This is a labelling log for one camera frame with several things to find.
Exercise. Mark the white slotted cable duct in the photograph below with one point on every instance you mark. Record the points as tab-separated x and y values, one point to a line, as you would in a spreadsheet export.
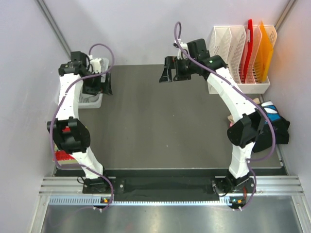
102	201

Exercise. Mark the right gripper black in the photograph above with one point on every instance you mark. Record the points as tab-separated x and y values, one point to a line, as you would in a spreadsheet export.
172	63

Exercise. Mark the red illustrated book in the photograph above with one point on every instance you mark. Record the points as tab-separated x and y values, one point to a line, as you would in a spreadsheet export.
63	158

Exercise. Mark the orange plastic folder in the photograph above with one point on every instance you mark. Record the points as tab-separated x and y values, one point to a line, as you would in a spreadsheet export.
264	55

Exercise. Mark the white file organizer rack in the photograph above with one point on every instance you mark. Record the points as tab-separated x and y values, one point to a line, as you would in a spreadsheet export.
229	42

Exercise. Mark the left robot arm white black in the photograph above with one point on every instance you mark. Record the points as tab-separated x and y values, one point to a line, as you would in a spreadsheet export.
68	133

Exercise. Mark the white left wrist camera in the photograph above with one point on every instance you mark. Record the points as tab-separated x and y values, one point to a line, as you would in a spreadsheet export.
95	64

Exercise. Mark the beige t shirt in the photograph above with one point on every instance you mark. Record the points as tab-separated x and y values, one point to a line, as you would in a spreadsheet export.
230	118

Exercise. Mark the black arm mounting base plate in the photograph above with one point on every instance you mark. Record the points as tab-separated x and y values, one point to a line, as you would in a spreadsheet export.
124	185

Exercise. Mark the white plastic mesh basket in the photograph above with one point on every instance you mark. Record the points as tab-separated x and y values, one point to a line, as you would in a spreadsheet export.
71	88

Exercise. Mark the black daisy print t shirt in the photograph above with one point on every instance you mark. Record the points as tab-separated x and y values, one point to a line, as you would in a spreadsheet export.
280	126

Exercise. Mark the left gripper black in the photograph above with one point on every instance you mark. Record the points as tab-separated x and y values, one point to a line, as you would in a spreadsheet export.
105	87

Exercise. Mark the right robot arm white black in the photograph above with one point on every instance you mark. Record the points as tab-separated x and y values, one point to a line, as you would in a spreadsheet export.
248	119

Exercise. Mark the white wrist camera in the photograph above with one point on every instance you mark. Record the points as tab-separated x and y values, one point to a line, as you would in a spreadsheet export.
182	49
95	64

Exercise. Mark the red plastic folder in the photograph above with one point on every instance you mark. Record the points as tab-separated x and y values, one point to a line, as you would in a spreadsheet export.
247	50

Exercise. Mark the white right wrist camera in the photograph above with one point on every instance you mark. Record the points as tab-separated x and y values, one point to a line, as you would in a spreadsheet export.
182	49

